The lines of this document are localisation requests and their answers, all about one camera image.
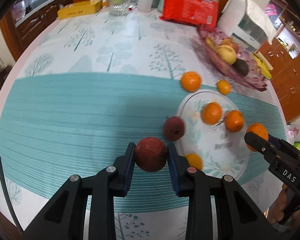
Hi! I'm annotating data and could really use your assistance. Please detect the orange tangerine plate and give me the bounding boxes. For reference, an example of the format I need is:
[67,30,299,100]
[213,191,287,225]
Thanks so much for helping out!
[201,102,223,125]
[224,110,244,132]
[246,123,269,141]

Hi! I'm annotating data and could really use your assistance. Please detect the dark green avocado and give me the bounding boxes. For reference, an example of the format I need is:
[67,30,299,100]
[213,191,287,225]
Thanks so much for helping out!
[232,59,249,77]

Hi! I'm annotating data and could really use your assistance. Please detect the yellow speckled pear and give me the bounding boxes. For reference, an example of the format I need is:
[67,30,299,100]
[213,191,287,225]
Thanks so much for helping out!
[218,45,237,65]

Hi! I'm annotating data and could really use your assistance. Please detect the red lychee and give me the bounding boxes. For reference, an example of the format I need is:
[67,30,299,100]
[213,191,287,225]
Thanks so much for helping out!
[134,137,168,172]
[163,116,185,141]

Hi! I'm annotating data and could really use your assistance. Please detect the spotted ripe banana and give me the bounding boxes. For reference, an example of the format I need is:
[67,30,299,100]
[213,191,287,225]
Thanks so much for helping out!
[205,37,219,53]

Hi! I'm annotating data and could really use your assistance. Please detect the red apple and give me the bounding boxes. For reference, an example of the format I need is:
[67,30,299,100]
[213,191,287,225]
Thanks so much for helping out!
[221,37,239,52]

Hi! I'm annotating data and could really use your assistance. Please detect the right hand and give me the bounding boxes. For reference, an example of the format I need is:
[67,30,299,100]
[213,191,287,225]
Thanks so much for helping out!
[267,184,300,229]

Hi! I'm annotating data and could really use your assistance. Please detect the white floral plate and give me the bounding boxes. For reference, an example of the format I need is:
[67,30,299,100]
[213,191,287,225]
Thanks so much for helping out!
[175,89,250,180]

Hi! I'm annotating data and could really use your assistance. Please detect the purple glass fruit bowl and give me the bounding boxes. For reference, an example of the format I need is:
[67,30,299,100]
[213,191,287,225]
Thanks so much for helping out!
[197,24,267,92]

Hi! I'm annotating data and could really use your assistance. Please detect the small yellow kumquat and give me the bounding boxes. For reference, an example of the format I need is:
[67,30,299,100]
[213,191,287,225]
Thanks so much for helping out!
[217,80,231,95]

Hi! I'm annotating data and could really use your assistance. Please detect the yellow kumquat near gripper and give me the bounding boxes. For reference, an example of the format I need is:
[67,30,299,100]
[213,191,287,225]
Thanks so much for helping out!
[185,153,204,171]

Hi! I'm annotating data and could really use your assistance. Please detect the yellow sponge pack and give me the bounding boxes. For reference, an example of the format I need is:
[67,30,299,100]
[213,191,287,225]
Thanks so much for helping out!
[253,53,272,80]

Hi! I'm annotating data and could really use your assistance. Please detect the wooden cabinet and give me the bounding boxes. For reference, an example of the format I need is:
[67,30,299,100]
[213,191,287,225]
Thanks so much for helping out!
[259,0,300,122]

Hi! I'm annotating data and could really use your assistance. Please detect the teal striped table runner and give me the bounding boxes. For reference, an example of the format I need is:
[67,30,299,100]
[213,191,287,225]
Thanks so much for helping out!
[0,73,286,221]

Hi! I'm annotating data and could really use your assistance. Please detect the orange tangerine beside apple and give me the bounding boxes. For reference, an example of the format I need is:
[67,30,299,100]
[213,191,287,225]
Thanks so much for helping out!
[180,71,202,93]

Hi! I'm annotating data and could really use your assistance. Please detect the white cloth on appliance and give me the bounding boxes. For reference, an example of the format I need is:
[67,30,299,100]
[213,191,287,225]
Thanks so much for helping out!
[221,0,278,45]

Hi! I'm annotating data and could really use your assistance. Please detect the white countertop appliance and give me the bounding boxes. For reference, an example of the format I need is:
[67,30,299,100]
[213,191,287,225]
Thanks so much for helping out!
[216,0,277,53]

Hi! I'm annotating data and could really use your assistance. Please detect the red plastic package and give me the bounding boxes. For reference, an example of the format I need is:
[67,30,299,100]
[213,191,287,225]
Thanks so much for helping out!
[160,0,219,28]

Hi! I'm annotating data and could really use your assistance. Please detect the tree patterned tablecloth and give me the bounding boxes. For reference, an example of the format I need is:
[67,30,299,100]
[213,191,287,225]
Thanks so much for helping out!
[1,10,287,239]

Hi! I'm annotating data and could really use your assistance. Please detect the clear drinking glass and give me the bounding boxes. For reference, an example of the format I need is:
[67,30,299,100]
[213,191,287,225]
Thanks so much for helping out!
[108,0,130,17]

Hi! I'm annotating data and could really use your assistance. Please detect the yellow tissue box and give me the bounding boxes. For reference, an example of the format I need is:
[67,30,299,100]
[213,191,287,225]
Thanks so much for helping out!
[57,0,102,20]

